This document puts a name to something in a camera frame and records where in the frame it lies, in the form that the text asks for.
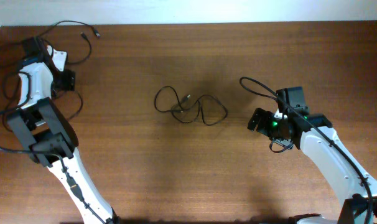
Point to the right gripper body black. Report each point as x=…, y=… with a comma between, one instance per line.
x=269, y=125

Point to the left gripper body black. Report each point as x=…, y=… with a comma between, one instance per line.
x=65, y=81

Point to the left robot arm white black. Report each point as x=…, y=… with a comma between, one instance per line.
x=46, y=135

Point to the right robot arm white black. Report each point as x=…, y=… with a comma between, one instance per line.
x=292, y=125

